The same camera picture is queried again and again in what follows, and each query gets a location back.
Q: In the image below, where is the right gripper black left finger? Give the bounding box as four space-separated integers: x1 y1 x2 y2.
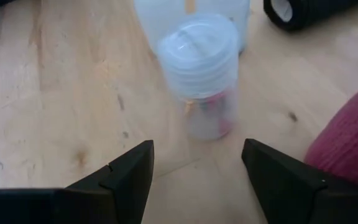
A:
0 140 155 224

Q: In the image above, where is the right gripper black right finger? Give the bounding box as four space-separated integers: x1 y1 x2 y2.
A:
241 138 358 224

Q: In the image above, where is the pink bandage roll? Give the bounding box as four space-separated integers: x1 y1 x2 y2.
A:
303 70 358 189

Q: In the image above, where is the clear lidded specimen cup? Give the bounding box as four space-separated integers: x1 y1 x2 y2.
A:
157 14 241 141

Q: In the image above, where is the white plastic bottle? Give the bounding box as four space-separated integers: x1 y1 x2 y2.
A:
133 0 251 55

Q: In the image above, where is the black bandage roll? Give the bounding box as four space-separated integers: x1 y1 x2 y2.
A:
262 0 358 32

